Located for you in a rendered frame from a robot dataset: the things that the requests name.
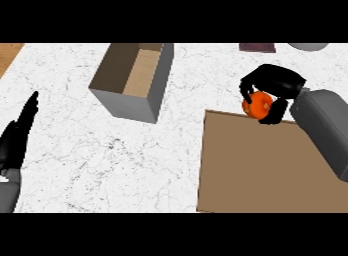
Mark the dark maroon flat object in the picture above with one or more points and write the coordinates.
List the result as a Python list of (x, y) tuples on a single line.
[(257, 47)]

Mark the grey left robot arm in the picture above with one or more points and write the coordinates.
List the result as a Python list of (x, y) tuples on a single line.
[(2, 193)]

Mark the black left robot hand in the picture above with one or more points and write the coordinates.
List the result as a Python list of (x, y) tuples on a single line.
[(12, 143)]

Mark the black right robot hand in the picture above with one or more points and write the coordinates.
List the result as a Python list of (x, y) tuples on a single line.
[(275, 80)]

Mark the grey round object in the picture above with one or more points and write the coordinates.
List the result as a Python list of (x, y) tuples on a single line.
[(308, 46)]

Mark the orange squash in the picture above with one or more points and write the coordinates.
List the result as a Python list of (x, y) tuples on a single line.
[(257, 105)]

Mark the brown flat tray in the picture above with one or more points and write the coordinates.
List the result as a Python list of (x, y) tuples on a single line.
[(275, 166)]

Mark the grey cardboard box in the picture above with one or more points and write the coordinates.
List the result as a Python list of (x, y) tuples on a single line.
[(135, 83)]

